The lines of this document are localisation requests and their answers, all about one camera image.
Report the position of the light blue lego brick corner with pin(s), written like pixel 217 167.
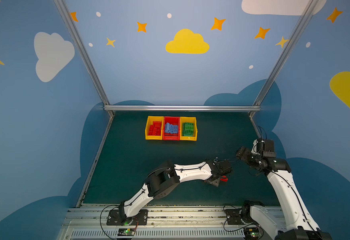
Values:
pixel 170 126

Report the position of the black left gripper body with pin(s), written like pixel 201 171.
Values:
pixel 216 179

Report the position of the yellow storage bin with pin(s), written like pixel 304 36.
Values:
pixel 189 120
pixel 149 123

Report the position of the aluminium frame post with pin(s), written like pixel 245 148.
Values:
pixel 71 26
pixel 302 23

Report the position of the left controller board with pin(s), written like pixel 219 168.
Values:
pixel 126 232

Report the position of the red lego brick cluster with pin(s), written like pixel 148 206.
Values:
pixel 224 179

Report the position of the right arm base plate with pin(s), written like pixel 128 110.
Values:
pixel 238 217

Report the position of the right yellow storage bin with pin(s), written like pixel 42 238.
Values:
pixel 189 120

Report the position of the red lego brick long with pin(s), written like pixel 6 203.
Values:
pixel 151 131

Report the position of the light blue lego brick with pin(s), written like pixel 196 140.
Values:
pixel 167 130

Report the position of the aluminium frame post left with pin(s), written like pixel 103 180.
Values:
pixel 71 26

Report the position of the green lego brick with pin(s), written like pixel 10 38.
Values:
pixel 188 126
pixel 188 133

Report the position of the light blue lego brick side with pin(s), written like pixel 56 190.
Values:
pixel 175 129

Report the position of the right controller board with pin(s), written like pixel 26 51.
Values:
pixel 252 233

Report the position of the aluminium frame rail back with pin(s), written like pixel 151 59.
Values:
pixel 161 108

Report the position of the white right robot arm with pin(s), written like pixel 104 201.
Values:
pixel 299 224

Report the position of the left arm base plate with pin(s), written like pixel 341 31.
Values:
pixel 114 219

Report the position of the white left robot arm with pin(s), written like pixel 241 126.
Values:
pixel 164 179

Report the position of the controller board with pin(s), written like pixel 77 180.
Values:
pixel 126 232
pixel 252 233

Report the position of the aluminium frame post right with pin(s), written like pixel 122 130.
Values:
pixel 302 23

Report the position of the left yellow storage bin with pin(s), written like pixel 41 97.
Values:
pixel 149 123

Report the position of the red storage bin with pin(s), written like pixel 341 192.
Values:
pixel 173 121

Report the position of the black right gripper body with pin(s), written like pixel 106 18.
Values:
pixel 245 154

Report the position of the aluminium front rail base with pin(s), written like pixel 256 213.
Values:
pixel 164 223

